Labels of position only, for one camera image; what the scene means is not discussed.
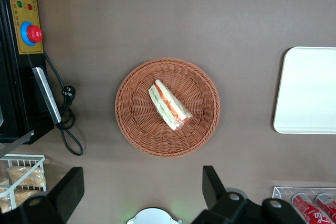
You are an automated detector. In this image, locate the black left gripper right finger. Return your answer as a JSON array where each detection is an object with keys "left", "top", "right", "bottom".
[{"left": 191, "top": 165, "right": 307, "bottom": 224}]

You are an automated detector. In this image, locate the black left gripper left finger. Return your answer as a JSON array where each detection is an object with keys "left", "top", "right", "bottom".
[{"left": 15, "top": 166, "right": 85, "bottom": 224}]

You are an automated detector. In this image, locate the plastic triangle sandwich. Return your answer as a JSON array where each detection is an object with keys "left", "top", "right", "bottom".
[{"left": 148, "top": 79, "right": 194, "bottom": 131}]

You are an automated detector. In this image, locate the round brown wicker basket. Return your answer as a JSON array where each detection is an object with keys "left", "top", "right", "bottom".
[{"left": 114, "top": 57, "right": 221, "bottom": 158}]

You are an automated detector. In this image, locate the white rectangular plastic tray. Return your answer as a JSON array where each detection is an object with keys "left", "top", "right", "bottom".
[{"left": 272, "top": 47, "right": 336, "bottom": 134}]

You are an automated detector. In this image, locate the clear bag of beige snacks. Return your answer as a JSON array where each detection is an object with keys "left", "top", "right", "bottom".
[
  {"left": 13, "top": 188, "right": 40, "bottom": 207},
  {"left": 8, "top": 166, "right": 47, "bottom": 190},
  {"left": 0, "top": 178, "right": 13, "bottom": 213}
]

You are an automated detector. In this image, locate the white round disc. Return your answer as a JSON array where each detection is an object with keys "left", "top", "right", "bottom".
[{"left": 127, "top": 207, "right": 182, "bottom": 224}]

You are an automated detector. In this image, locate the clear acrylic box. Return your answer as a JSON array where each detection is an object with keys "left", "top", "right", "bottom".
[{"left": 271, "top": 186, "right": 336, "bottom": 224}]

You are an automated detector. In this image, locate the red cola can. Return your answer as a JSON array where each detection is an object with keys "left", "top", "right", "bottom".
[
  {"left": 291, "top": 193, "right": 323, "bottom": 224},
  {"left": 314, "top": 193, "right": 336, "bottom": 220}
]

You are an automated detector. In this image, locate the black machine with yellow panel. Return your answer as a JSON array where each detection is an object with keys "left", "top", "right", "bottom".
[{"left": 0, "top": 0, "right": 62, "bottom": 145}]

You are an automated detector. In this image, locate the white wire rack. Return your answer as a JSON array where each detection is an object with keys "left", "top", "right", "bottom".
[{"left": 0, "top": 154, "right": 47, "bottom": 213}]

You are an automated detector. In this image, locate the black power cable with plug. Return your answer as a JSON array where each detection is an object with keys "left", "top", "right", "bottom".
[{"left": 43, "top": 50, "right": 84, "bottom": 156}]

